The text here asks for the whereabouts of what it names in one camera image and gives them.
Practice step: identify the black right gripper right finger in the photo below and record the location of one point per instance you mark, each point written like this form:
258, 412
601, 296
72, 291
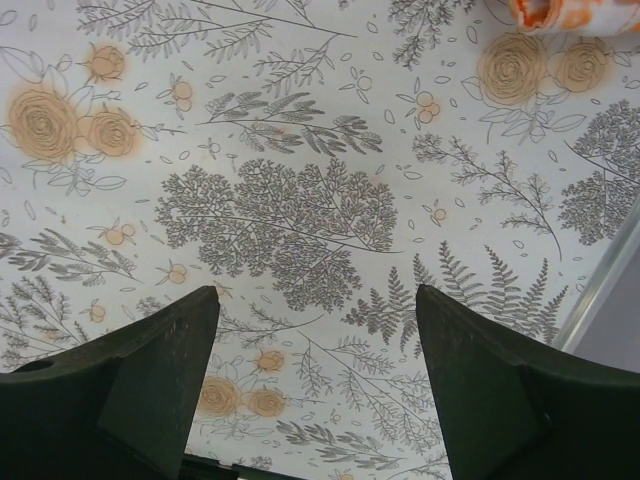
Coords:
510, 407

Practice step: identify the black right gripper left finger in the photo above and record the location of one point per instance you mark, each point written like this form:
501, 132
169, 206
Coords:
117, 407

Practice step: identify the floral table mat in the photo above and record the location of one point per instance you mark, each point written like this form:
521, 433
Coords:
315, 162

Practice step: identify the orange white folded cloth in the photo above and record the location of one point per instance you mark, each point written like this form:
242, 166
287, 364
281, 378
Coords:
581, 17

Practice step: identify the aluminium frame rail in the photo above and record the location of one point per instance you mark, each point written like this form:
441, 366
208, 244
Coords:
603, 326

